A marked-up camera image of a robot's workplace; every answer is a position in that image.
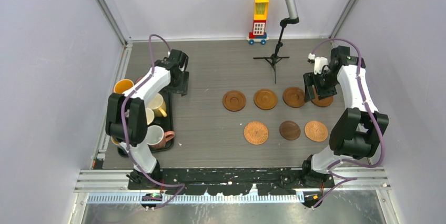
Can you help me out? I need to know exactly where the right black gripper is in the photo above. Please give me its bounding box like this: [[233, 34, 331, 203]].
[[303, 70, 339, 103]]

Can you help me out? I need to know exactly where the brown wooden coaster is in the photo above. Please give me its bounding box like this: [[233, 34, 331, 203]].
[[254, 89, 278, 110], [311, 88, 334, 107], [282, 87, 306, 108], [222, 90, 246, 112]]

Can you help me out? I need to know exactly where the black tripod microphone stand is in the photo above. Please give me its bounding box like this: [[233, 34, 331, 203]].
[[253, 17, 299, 84]]

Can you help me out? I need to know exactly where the white mug yellow handle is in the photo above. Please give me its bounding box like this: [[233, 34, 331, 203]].
[[146, 93, 167, 117]]

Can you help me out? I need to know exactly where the woven rattan coaster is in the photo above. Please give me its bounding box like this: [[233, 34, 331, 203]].
[[304, 120, 328, 142], [244, 121, 269, 145]]

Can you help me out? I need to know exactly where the black plastic tray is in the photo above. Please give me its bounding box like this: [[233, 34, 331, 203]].
[[117, 91, 175, 158]]

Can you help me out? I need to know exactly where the white mug terracotta handle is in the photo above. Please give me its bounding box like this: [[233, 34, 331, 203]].
[[145, 125, 176, 150]]

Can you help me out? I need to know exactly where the cream white mug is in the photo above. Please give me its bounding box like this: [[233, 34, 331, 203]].
[[145, 108, 155, 126]]

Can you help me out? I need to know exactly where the blue mug orange inside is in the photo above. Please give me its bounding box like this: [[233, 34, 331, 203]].
[[110, 137, 120, 146]]

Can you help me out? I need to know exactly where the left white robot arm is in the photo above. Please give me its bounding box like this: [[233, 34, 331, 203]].
[[105, 49, 189, 189]]

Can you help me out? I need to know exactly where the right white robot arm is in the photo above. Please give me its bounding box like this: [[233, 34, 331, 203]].
[[300, 46, 389, 188]]

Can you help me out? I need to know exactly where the dark walnut coaster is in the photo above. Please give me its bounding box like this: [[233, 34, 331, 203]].
[[279, 120, 301, 140]]

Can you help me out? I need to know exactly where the white floral mug orange inside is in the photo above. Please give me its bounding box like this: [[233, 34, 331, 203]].
[[113, 79, 134, 94]]

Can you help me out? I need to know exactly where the toy block tower on wheels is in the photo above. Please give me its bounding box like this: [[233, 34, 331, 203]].
[[247, 0, 269, 45]]

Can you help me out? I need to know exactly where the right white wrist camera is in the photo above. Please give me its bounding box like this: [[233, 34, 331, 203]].
[[308, 53, 328, 75]]

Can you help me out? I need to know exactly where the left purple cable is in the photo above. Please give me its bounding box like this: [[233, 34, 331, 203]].
[[120, 34, 187, 210]]

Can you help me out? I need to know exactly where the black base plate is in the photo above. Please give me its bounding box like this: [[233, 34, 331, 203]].
[[127, 167, 335, 197]]

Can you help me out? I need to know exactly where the aluminium front rail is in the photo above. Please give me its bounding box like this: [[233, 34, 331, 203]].
[[74, 170, 391, 204]]

